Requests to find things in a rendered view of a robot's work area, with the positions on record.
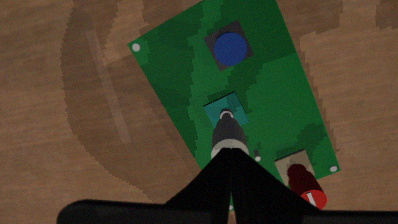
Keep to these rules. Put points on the green circuit board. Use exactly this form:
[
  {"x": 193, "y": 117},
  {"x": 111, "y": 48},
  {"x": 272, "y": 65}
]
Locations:
[{"x": 228, "y": 75}]

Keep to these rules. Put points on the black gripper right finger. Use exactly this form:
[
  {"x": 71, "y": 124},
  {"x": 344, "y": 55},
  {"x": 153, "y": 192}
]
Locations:
[{"x": 260, "y": 198}]

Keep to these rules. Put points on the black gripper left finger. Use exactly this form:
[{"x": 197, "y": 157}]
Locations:
[{"x": 206, "y": 200}]

